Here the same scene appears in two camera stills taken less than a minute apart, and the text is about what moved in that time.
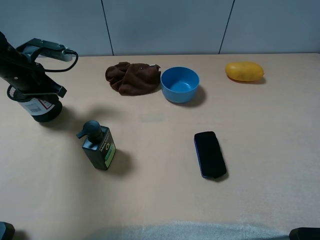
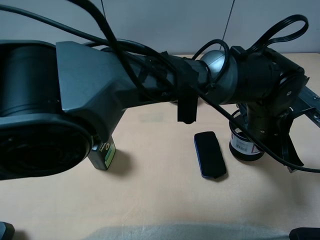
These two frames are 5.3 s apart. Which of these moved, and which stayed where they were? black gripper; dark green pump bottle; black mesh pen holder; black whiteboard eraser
Moved: black mesh pen holder; black gripper
Stayed: dark green pump bottle; black whiteboard eraser
